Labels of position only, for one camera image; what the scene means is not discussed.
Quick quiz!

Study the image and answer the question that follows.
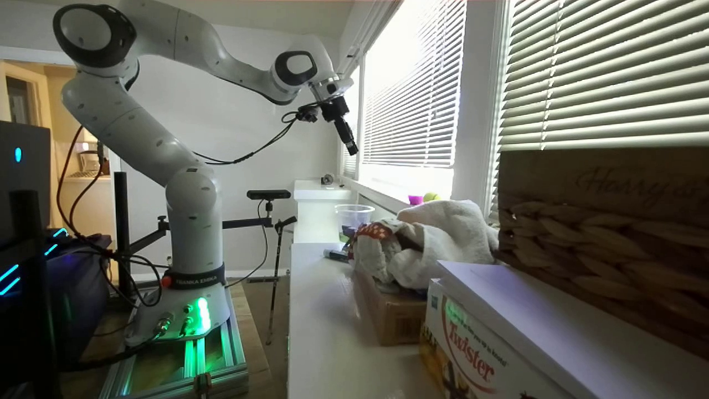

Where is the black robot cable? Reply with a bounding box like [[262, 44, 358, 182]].
[[192, 109, 319, 168]]

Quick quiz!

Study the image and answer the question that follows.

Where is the white box with red lettering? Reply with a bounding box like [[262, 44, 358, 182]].
[[418, 259, 709, 399]]

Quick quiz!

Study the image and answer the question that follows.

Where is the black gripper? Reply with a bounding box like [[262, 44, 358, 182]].
[[316, 93, 361, 154]]

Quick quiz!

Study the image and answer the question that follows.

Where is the jar in doorway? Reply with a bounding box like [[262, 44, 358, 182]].
[[76, 149, 105, 180]]

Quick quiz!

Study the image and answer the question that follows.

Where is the white cloth with red trim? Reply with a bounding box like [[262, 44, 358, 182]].
[[351, 197, 501, 292]]

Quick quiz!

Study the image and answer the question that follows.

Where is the wide white window blind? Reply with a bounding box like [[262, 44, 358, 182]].
[[364, 0, 469, 171]]

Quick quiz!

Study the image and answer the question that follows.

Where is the black upright post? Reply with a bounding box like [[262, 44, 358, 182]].
[[110, 171, 137, 299]]

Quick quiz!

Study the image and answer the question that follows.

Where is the narrow white window blind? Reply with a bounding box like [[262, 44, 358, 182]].
[[497, 0, 709, 154]]

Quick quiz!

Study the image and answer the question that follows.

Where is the black camera bar on stand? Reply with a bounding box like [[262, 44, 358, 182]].
[[246, 185, 294, 201]]

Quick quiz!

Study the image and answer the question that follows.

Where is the clear plastic cup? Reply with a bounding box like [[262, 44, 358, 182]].
[[335, 204, 376, 251]]

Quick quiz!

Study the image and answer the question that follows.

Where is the brown cardboard box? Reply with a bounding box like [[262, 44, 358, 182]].
[[351, 267, 431, 347]]

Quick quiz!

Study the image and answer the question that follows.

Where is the wicker basket with wooden rim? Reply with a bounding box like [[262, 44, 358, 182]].
[[497, 151, 709, 364]]

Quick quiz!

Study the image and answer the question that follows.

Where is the black monitor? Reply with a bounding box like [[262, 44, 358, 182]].
[[0, 120, 56, 251]]

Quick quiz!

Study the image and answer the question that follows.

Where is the black tripod pole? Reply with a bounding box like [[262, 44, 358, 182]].
[[263, 219, 289, 346]]

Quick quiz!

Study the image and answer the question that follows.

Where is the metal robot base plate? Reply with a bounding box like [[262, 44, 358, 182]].
[[103, 284, 251, 399]]

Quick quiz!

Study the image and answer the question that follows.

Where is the dark bag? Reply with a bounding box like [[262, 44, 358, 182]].
[[43, 233, 118, 365]]

